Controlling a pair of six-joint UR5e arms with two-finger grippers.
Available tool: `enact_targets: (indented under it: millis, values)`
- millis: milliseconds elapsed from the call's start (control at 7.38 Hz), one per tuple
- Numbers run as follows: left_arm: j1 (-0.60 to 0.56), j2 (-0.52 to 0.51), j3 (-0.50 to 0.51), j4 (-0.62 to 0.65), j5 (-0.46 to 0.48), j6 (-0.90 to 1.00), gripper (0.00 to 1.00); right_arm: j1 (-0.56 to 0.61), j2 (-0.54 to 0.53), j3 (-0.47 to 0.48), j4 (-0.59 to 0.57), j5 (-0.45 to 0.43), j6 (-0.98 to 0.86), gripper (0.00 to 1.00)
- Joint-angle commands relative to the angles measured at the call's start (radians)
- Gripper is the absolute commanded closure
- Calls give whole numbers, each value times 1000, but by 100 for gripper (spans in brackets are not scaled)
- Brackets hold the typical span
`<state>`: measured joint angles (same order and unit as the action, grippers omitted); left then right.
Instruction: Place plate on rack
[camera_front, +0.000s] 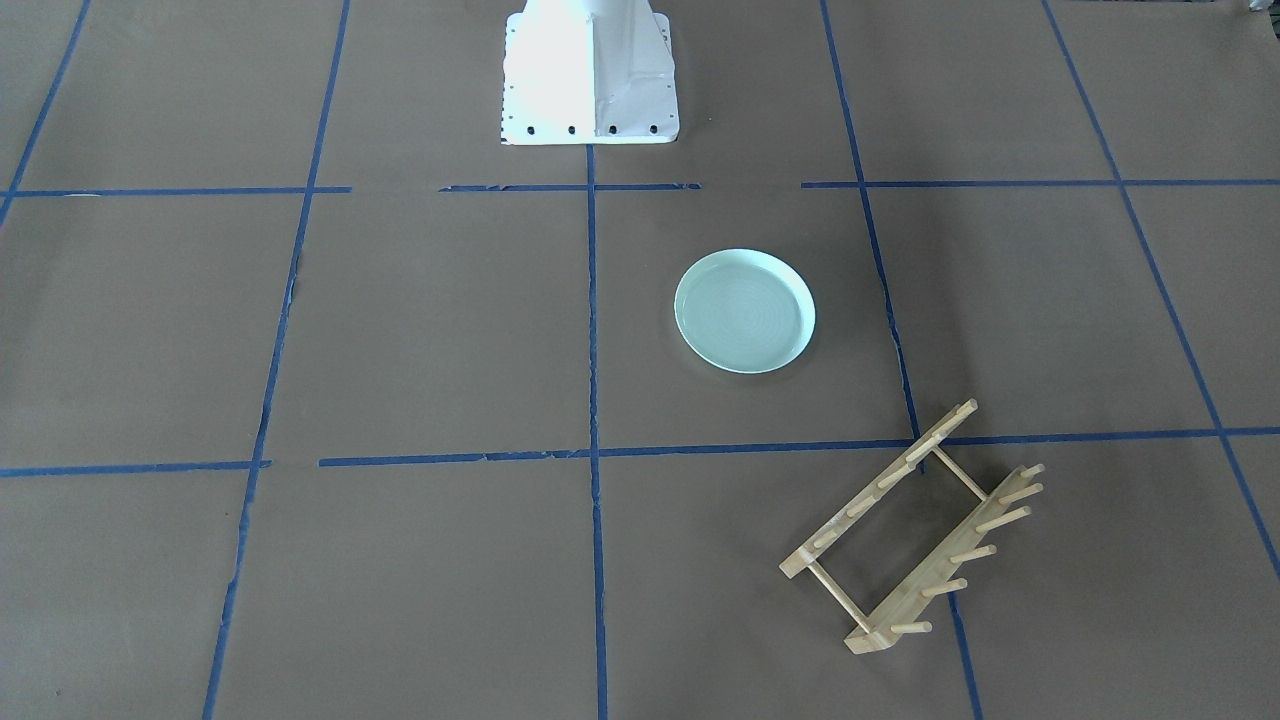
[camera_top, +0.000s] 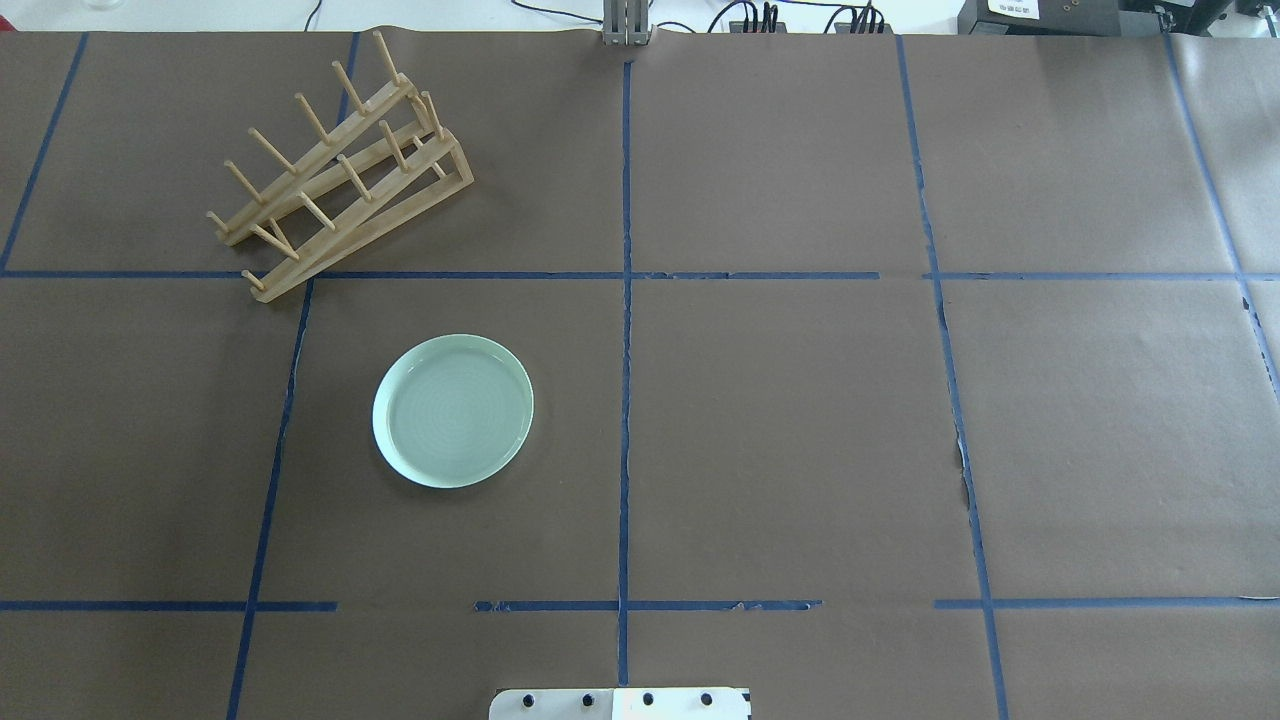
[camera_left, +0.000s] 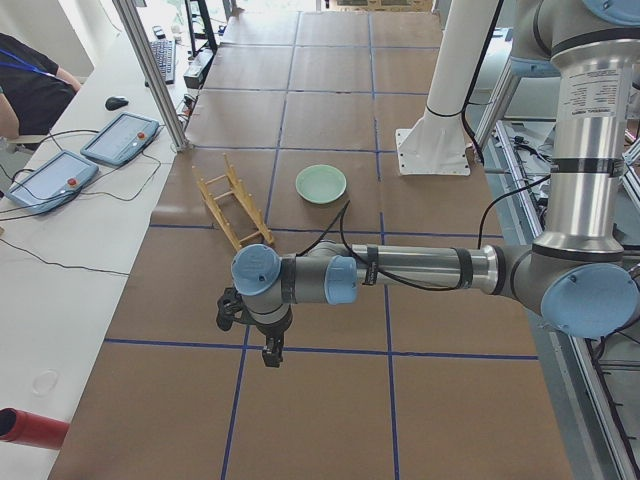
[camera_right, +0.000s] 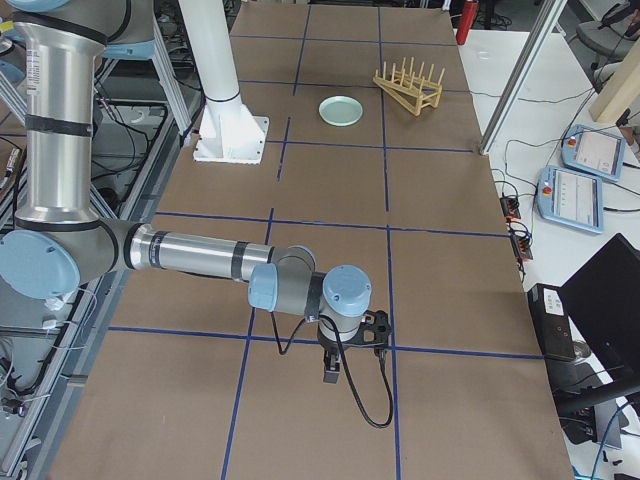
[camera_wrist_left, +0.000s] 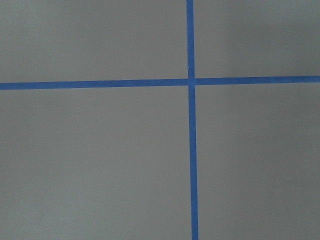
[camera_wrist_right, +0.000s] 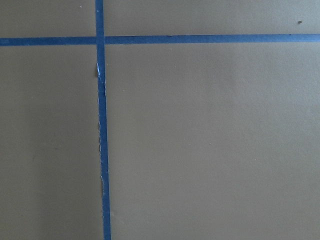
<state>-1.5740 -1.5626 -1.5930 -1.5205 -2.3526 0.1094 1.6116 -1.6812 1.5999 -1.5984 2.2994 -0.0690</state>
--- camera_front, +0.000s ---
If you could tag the light green round plate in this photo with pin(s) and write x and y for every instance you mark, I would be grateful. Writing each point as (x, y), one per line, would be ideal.
(744, 311)

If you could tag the wooden dish rack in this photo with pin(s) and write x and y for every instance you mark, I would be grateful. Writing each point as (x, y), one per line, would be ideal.
(900, 542)

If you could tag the white pedestal column base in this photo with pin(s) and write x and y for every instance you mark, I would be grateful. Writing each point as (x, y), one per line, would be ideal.
(588, 73)

